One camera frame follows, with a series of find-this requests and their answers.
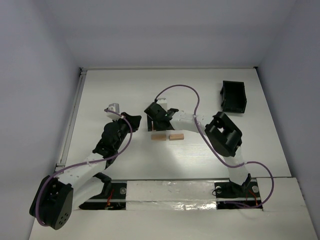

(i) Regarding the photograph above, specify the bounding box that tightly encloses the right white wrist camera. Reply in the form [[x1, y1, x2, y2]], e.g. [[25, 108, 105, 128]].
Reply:
[[156, 98, 168, 108]]

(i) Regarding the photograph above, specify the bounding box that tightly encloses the aluminium side rail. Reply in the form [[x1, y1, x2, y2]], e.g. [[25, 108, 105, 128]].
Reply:
[[54, 68, 88, 172]]

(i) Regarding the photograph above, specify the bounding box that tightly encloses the silver tape strip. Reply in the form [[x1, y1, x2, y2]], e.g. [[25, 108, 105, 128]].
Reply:
[[125, 180, 217, 211]]

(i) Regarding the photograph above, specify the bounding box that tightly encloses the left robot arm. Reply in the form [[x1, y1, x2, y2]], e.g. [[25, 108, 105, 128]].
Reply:
[[29, 109, 142, 230]]

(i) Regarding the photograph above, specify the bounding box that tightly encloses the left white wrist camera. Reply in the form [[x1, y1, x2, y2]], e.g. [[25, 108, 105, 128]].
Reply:
[[104, 103, 120, 120]]

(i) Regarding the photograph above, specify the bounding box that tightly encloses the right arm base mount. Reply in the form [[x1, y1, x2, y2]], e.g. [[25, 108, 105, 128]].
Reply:
[[211, 180, 262, 210]]

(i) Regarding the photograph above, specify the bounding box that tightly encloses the purple cable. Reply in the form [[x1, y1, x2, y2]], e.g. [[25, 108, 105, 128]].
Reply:
[[155, 84, 275, 209], [34, 107, 133, 228]]

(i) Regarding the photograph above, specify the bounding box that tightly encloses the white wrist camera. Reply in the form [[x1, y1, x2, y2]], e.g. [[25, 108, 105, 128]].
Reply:
[[156, 98, 168, 108], [104, 103, 120, 120]]

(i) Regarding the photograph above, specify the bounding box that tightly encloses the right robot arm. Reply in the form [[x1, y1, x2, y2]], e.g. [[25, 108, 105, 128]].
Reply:
[[144, 102, 250, 192]]

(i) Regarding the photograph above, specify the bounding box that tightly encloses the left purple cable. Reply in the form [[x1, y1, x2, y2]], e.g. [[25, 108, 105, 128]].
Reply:
[[34, 107, 133, 228]]

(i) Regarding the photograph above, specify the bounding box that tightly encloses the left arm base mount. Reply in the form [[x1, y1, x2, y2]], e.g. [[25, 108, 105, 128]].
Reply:
[[79, 182, 127, 211]]

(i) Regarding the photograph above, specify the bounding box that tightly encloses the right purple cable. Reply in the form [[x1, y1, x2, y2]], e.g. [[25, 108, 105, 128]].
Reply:
[[155, 84, 275, 209]]

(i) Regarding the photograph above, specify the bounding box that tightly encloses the black plastic bin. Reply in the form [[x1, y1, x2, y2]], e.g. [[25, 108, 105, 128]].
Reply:
[[220, 80, 247, 114]]

